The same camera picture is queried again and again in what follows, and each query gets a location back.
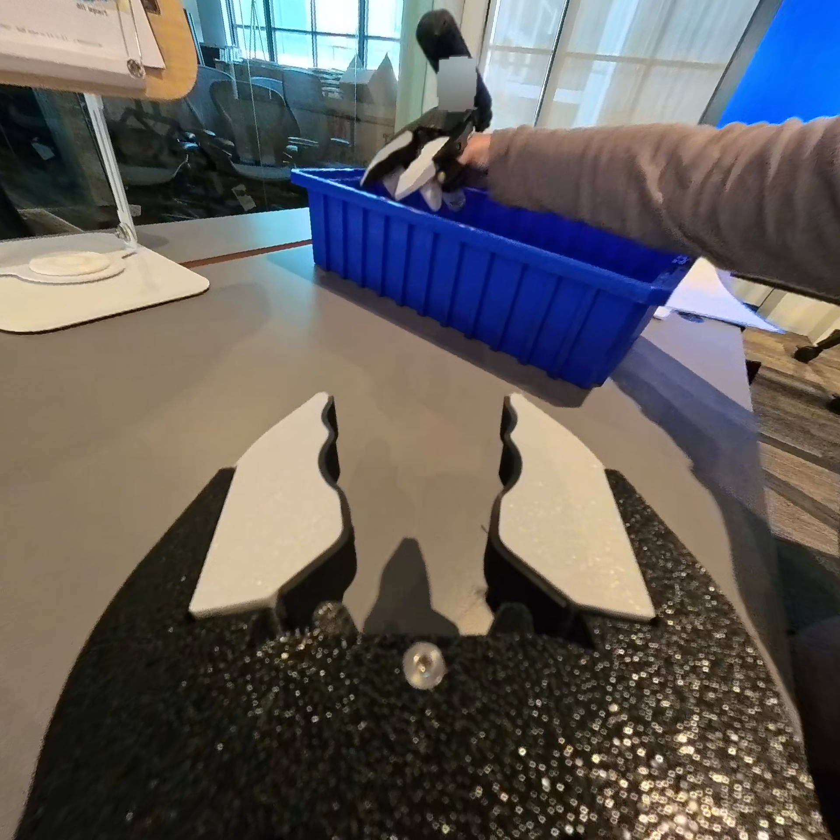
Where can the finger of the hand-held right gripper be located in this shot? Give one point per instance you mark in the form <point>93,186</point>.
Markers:
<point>394,157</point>
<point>423,167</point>

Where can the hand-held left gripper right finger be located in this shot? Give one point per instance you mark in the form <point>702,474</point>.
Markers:
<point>564,518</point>

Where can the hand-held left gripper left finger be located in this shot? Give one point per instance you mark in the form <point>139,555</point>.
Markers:
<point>275,518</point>

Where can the blue ribbed plastic bin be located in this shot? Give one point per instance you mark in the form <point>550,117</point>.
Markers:
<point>492,282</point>

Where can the person's right forearm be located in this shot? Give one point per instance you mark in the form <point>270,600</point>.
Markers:
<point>656,190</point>

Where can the person's right hand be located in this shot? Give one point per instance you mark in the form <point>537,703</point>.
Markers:
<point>478,151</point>

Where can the grey office chair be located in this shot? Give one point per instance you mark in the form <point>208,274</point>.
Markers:
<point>220,105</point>
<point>282,118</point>

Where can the wooden board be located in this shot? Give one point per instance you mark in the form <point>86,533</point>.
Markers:
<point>177,52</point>

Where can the white paper sheets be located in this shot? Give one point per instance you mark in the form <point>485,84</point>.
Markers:
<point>709,295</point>

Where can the acrylic sign stand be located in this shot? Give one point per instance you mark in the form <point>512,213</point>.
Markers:
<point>131,289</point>

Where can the black chair caster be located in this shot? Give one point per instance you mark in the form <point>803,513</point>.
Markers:
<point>817,348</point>

